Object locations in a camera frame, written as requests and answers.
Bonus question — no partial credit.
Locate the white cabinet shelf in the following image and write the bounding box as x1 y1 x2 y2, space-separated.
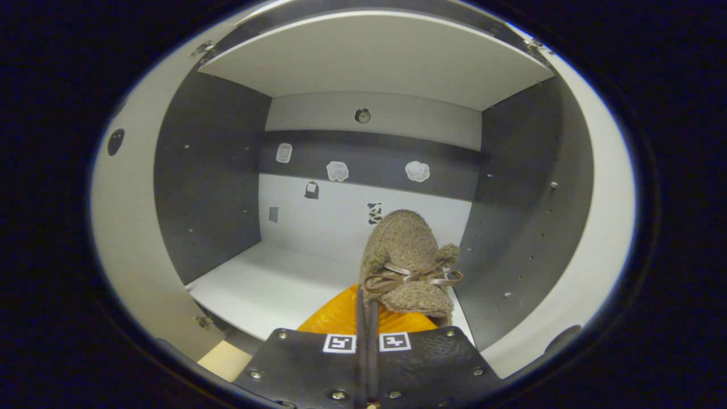
198 10 556 111

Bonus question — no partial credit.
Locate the white door with camera sticker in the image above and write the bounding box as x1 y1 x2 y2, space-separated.
91 34 225 361

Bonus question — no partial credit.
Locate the white shoe cabinet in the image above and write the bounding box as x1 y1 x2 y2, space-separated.
91 0 637 380

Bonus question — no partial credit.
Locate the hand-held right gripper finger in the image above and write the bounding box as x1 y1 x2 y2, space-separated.
233 284 365 409
368 301 503 409

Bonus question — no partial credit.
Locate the brown fuzzy shoe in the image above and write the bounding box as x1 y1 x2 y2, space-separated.
359 209 463 329

